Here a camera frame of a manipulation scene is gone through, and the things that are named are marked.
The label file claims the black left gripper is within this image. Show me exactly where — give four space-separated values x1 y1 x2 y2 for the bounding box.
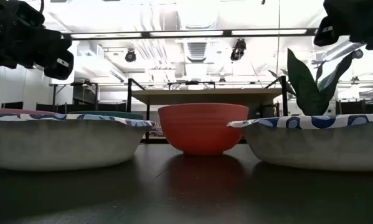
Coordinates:
0 0 75 81

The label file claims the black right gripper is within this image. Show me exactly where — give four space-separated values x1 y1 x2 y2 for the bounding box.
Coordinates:
313 0 373 52

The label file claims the pink plastic bowl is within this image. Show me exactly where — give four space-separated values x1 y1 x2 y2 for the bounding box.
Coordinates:
0 108 58 115

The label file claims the blue patterned white paper bowl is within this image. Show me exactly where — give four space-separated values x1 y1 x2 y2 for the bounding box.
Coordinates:
0 112 158 172
226 113 373 172

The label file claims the red plastic bowl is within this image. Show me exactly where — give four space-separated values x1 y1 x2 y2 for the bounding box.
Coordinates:
158 103 250 156

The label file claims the wooden shelf with black legs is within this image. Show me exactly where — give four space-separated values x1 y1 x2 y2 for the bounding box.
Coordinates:
126 75 289 144

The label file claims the black framed background workbench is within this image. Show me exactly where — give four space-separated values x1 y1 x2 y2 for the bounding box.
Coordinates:
49 81 128 113

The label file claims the white cup with teal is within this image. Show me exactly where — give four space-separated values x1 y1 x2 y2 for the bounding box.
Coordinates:
268 48 356 117

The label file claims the black ceiling spotlight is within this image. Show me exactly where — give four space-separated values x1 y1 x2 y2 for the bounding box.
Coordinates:
230 37 247 62
124 48 138 63

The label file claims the long ceiling light fixture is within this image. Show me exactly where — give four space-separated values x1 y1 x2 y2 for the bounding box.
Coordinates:
62 27 318 40

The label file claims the thin hanging black cable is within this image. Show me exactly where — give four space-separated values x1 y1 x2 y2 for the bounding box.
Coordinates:
276 0 282 80

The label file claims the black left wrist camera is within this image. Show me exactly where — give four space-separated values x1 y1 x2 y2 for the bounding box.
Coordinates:
14 0 46 29

